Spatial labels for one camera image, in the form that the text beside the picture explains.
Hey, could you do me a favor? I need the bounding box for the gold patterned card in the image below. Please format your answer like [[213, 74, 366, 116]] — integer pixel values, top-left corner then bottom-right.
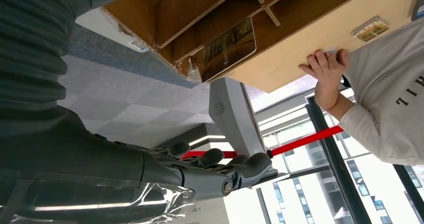
[[350, 15, 390, 43]]

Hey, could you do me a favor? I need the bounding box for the person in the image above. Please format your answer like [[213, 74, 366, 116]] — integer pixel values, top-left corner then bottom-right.
[[298, 17, 424, 166]]

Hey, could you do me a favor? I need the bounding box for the wooden compartment organizer box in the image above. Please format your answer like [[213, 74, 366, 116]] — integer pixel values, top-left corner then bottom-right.
[[101, 0, 377, 84]]

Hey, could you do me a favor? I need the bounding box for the red floor stripe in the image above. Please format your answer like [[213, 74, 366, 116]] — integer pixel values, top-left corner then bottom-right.
[[180, 125, 345, 159]]

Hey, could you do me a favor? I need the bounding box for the clear plastic film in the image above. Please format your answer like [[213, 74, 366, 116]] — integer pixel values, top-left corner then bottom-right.
[[0, 169, 197, 224]]

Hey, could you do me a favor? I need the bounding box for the grey kiosk display stand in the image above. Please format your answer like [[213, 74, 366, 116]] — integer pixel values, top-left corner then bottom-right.
[[208, 77, 289, 187]]

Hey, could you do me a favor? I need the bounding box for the dark grey carpet rug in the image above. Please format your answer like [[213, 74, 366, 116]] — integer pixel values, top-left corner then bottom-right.
[[67, 23, 200, 90]]

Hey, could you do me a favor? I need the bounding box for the black window frame post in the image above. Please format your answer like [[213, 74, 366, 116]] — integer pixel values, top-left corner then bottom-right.
[[304, 95, 374, 224], [393, 164, 424, 215]]

